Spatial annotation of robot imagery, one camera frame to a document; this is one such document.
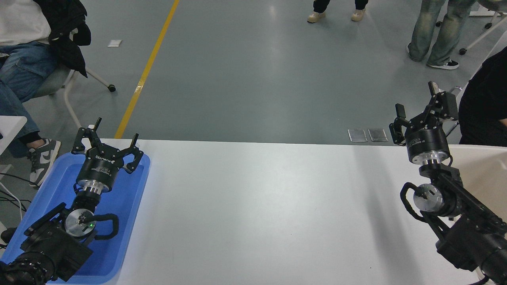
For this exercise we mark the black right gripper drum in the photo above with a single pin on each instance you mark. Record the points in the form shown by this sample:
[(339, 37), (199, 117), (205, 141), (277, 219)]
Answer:
[(427, 142)]

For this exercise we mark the small white side table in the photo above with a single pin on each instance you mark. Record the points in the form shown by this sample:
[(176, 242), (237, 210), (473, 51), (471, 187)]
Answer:
[(10, 128)]

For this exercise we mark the large pale bin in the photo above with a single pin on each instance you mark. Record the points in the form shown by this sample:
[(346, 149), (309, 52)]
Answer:
[(489, 178)]

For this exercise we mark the black round floor foot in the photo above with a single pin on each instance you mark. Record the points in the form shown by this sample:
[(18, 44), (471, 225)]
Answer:
[(8, 234)]

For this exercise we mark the standing person beside robot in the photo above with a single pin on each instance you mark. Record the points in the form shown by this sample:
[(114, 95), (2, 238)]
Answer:
[(485, 103)]

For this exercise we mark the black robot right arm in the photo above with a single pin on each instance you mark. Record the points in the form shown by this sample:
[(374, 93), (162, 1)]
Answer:
[(471, 233)]

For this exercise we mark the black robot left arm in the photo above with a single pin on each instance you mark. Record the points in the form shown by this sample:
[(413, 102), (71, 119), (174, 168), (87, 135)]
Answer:
[(55, 245)]

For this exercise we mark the seated person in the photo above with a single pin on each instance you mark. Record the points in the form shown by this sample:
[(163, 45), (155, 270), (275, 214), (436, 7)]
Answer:
[(20, 71)]

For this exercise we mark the blue plastic tray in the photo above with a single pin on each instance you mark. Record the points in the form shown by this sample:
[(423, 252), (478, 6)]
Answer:
[(126, 206)]

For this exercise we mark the black jacket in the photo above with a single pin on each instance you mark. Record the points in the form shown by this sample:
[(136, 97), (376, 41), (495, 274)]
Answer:
[(65, 35)]

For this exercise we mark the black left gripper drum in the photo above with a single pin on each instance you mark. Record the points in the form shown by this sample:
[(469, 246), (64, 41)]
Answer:
[(99, 168)]

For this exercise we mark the white rolling chair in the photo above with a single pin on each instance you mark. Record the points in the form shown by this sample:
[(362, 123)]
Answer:
[(67, 85)]

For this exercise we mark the white swivel chair base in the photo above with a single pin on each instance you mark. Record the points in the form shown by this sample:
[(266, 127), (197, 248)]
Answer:
[(485, 33)]

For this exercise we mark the metal floor plate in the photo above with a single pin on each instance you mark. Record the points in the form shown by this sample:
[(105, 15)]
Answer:
[(357, 135), (377, 134)]

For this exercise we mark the walking person, dark shoes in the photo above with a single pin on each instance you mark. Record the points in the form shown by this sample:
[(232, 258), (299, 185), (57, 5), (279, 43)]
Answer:
[(425, 35)]

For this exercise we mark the walking person, tan shoes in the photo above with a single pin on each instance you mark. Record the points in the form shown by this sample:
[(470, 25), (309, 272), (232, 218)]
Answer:
[(317, 16)]

